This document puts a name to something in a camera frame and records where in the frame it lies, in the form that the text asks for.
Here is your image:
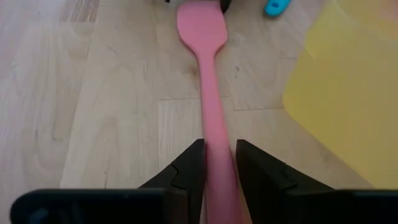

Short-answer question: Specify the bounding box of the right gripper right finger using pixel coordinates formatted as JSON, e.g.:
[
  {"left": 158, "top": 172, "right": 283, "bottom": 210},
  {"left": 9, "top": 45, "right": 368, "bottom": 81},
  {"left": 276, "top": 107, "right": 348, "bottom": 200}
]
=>
[{"left": 235, "top": 139, "right": 398, "bottom": 224}]

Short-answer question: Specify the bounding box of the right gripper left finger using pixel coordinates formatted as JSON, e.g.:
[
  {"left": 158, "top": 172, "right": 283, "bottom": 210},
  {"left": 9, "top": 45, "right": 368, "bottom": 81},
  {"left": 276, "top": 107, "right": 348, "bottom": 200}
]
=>
[{"left": 10, "top": 138, "right": 206, "bottom": 224}]

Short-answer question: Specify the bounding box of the pink silicone spatula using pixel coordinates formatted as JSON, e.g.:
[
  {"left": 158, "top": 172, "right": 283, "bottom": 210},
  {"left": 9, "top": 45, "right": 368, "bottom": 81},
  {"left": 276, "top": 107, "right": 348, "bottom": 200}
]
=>
[{"left": 176, "top": 0, "right": 246, "bottom": 224}]

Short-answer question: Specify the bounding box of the blue silicone spatula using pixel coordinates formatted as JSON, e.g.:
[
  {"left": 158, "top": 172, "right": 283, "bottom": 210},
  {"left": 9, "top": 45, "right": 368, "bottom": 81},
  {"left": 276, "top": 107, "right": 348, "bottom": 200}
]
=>
[{"left": 264, "top": 0, "right": 293, "bottom": 17}]

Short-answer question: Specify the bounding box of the yellow plastic bin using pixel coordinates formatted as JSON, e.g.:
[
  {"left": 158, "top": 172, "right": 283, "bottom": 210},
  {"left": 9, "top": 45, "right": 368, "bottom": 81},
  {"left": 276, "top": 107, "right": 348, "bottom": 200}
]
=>
[{"left": 282, "top": 0, "right": 398, "bottom": 190}]

